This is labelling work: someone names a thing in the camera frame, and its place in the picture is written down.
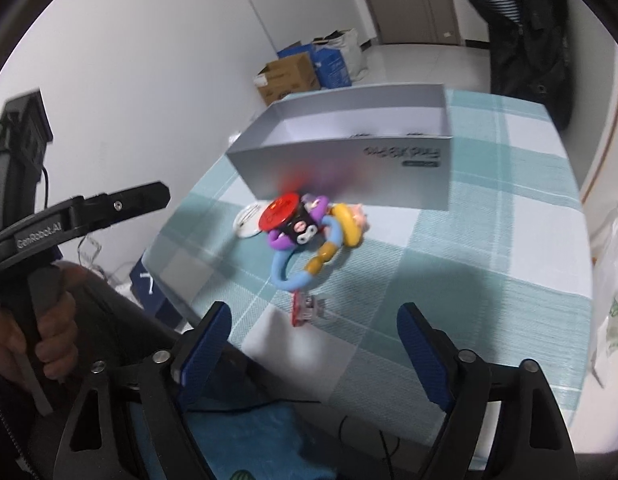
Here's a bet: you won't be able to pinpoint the white sack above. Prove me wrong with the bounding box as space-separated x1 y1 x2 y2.
314 28 370 82

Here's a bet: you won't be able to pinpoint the black backpack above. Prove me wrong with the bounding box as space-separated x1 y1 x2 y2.
458 0 576 132

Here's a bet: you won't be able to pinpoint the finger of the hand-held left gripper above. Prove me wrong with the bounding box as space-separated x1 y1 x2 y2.
81 181 170 234

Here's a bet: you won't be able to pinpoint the teal cloth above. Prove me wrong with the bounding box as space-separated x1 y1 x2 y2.
123 400 340 480

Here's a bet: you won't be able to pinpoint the black character charm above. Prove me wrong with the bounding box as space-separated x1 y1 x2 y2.
281 209 322 248

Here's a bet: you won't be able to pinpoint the purple bracelet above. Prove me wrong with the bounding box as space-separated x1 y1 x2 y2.
268 195 332 252

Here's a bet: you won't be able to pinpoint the flat blue box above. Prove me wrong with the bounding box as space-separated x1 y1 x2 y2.
277 41 317 61

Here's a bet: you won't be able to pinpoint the person's left hand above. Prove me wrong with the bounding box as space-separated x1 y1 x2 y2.
0 264 80 397

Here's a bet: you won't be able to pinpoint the red hair clip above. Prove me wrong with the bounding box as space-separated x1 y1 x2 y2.
291 291 330 330

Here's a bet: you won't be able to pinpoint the grey cardboard box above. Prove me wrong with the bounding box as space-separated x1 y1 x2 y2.
225 83 454 211

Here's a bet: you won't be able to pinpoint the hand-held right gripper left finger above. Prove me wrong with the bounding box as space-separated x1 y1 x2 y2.
49 301 234 480

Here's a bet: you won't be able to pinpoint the white cables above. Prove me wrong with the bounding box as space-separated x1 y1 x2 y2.
76 234 136 288

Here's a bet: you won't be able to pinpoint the small doll charm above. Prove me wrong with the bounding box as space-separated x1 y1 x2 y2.
351 203 372 234

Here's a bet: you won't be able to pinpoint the clear plastic bag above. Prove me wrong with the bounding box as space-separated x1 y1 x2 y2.
588 199 618 392

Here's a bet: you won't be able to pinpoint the grey door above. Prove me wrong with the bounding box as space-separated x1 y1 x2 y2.
350 0 466 47

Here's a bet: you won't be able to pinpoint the black cable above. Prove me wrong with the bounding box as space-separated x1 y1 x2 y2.
188 396 406 480

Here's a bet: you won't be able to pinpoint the yellow bracelet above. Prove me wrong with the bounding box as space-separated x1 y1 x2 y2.
331 203 366 251

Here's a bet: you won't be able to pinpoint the round white badge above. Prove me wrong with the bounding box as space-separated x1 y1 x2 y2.
233 202 268 237

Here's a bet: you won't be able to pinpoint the blue carton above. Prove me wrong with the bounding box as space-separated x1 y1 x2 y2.
313 46 352 90

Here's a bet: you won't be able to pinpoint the brown cardboard box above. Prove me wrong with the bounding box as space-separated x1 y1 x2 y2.
254 52 322 107

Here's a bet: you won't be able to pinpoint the round red badge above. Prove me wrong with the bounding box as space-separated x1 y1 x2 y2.
259 192 304 232

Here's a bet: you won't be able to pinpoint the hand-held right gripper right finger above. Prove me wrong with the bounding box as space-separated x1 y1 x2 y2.
396 302 578 480

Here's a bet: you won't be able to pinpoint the blue bracelet with orange beads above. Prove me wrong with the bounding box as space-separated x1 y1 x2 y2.
271 217 346 292

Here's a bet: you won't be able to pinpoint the dark blue shoe box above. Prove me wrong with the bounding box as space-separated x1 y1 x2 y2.
130 255 184 335

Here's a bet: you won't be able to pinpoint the teal checked tablecloth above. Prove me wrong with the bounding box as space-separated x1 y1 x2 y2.
143 89 594 461

